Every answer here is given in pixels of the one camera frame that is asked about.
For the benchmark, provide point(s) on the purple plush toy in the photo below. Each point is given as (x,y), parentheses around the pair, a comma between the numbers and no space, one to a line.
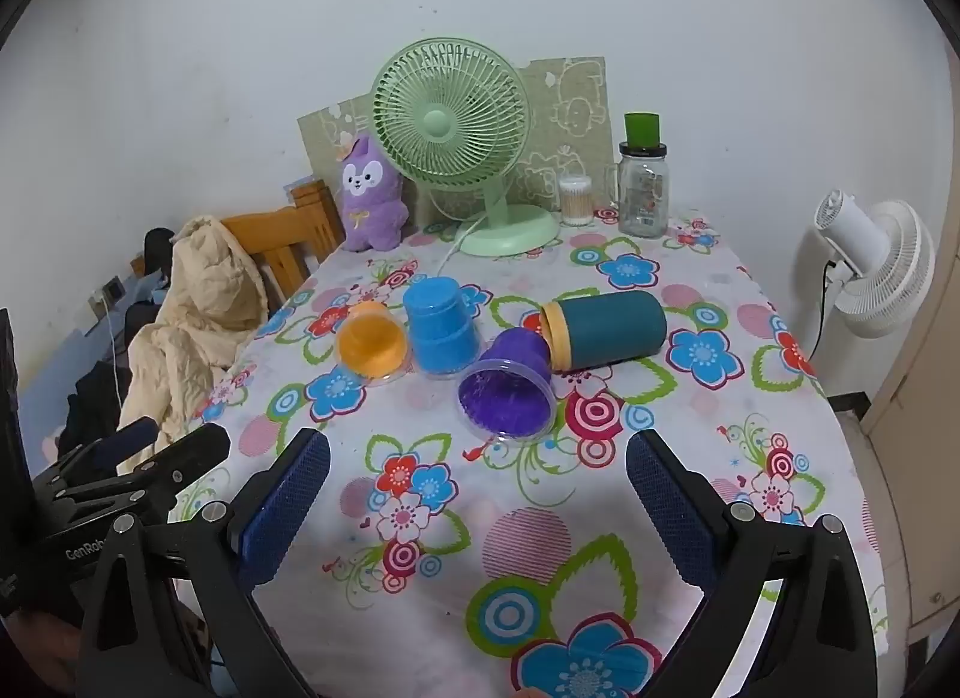
(367,195)

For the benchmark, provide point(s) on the purple plastic cup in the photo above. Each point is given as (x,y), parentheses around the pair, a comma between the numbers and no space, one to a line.
(506,394)

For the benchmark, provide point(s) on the dark clothes pile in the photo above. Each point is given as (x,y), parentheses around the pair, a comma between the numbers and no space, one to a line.
(94,405)

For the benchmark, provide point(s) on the blue bedsheet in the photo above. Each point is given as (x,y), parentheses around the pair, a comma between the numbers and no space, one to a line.
(60,360)

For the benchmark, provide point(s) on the teal tumbler with yellow rim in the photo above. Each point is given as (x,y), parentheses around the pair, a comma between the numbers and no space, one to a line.
(615,330)

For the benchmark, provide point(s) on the patterned green board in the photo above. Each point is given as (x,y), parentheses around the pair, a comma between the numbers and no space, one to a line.
(570,113)

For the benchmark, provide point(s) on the wooden chair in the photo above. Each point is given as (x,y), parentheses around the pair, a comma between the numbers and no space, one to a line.
(311,218)

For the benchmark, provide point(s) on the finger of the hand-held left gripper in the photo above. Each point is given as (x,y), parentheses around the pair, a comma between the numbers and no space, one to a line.
(139,435)
(187,458)

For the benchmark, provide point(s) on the blue plastic cup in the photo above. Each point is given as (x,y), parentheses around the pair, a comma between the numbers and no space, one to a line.
(441,330)

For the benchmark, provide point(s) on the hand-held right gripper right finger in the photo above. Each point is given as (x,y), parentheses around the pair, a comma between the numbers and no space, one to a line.
(667,503)

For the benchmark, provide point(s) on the orange plastic cup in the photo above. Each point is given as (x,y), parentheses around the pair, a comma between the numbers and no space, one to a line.
(371,345)

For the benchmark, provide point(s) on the glass jar with green lid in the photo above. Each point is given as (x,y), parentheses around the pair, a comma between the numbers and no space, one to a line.
(641,195)

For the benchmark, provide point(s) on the green desk fan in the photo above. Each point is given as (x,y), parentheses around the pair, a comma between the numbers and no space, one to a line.
(450,120)

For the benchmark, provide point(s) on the floral tablecloth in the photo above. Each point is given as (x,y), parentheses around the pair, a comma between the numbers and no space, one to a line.
(525,495)

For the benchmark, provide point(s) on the wall power socket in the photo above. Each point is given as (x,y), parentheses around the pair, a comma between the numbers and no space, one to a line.
(111,291)

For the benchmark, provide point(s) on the white standing fan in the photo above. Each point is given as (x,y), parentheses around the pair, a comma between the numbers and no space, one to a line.
(892,270)

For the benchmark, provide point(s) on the cotton swab container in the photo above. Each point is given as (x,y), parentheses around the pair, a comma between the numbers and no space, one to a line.
(576,203)

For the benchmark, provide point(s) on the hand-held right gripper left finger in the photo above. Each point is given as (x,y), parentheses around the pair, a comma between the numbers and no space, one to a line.
(289,503)

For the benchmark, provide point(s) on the beige jacket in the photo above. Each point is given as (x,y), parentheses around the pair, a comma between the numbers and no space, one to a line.
(187,323)

